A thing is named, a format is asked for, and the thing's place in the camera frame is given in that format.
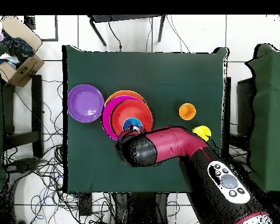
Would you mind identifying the large pink bowl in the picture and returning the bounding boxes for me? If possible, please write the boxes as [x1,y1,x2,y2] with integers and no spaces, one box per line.
[101,94,141,141]

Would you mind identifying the orange cup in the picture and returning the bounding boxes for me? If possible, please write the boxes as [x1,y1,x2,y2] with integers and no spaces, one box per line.
[178,103,197,121]

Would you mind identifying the tangle of floor cables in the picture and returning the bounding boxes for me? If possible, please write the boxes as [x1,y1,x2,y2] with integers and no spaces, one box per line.
[2,79,122,224]

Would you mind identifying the black metal frame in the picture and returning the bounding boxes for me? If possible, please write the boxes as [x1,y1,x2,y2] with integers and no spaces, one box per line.
[1,74,44,158]

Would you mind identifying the black metal stand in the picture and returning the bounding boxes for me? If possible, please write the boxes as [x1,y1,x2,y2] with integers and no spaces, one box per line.
[87,14,167,47]

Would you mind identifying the large orange bowl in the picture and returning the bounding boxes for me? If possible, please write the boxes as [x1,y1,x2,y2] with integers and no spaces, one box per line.
[104,90,146,106]

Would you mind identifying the cardboard box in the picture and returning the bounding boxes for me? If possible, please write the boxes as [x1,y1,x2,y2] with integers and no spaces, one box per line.
[0,15,46,88]

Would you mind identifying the dark green tablecloth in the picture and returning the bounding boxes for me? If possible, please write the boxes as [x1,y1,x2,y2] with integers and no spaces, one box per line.
[62,44,229,194]

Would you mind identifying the red bowl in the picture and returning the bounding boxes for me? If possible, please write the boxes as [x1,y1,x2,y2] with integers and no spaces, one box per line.
[111,99,153,141]

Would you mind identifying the purple bowl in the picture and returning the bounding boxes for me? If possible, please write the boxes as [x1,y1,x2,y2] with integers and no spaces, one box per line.
[66,84,105,124]

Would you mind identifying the light blue cup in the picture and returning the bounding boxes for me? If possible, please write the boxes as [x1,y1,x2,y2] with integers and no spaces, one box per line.
[122,117,144,131]

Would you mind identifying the yellow cup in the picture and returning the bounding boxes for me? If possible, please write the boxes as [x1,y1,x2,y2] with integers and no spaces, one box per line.
[192,125,212,142]

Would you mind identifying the dark blue clothes bundle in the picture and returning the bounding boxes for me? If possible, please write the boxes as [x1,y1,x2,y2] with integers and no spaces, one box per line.
[1,30,36,68]

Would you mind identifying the black floor equipment with knob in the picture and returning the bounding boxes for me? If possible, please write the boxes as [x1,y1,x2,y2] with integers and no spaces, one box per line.
[4,157,40,179]

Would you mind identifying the black power strip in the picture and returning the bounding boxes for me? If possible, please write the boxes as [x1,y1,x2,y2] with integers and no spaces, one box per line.
[78,192,93,216]

